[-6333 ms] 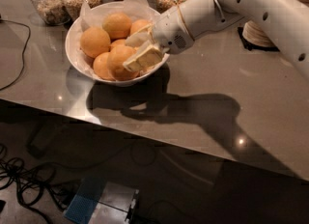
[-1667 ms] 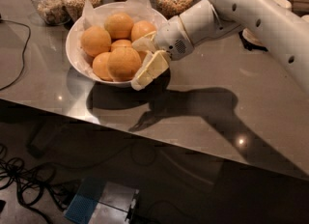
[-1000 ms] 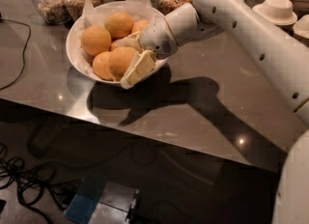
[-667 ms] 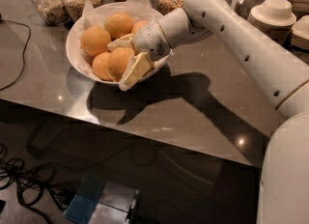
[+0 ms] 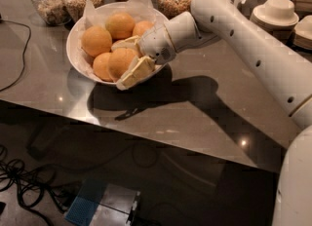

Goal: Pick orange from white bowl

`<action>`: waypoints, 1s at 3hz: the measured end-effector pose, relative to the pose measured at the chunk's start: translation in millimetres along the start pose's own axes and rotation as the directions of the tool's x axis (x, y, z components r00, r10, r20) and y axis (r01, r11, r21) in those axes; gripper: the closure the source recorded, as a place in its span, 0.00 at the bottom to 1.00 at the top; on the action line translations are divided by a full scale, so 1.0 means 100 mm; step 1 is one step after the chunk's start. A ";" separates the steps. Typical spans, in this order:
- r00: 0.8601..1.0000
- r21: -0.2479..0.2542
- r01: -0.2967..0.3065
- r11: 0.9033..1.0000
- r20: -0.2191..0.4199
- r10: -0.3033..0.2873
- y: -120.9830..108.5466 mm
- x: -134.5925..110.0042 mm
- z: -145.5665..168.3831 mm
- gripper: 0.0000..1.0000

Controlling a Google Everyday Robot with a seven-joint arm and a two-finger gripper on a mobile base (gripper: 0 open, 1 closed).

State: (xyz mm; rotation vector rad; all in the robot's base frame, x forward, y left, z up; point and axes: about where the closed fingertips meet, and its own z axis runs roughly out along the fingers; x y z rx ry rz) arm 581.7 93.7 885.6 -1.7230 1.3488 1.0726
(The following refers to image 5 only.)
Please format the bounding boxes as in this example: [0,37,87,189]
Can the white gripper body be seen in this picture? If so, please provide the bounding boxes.
[138,24,176,65]

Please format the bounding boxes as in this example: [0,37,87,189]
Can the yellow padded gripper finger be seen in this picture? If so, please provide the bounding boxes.
[116,56,155,91]
[111,35,141,57]

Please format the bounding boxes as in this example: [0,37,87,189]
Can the orange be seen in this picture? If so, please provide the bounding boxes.
[133,20,154,36]
[93,53,112,82]
[105,12,136,39]
[107,48,139,82]
[81,25,112,57]

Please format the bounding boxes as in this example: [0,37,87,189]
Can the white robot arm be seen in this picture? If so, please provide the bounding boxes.
[137,0,312,226]

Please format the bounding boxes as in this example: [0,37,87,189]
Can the white paper bowl liner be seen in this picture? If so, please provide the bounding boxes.
[76,0,170,82]

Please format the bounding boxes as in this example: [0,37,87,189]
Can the white ceramic bowl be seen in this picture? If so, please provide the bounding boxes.
[65,1,174,87]

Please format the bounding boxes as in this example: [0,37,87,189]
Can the white bowl on plates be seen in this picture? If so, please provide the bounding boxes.
[263,0,296,23]

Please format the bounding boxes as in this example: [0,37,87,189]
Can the left glass granola jar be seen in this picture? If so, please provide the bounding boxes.
[31,0,71,26]

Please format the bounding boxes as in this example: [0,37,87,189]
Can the stack of paper plates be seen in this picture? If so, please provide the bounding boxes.
[250,5,298,44]

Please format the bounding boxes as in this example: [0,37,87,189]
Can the blue and grey box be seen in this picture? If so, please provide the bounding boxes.
[64,179,140,226]

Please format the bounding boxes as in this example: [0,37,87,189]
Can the black cable on table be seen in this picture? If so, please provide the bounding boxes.
[0,19,32,93]

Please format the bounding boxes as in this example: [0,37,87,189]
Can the black floor cables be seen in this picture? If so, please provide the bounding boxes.
[0,143,82,226]

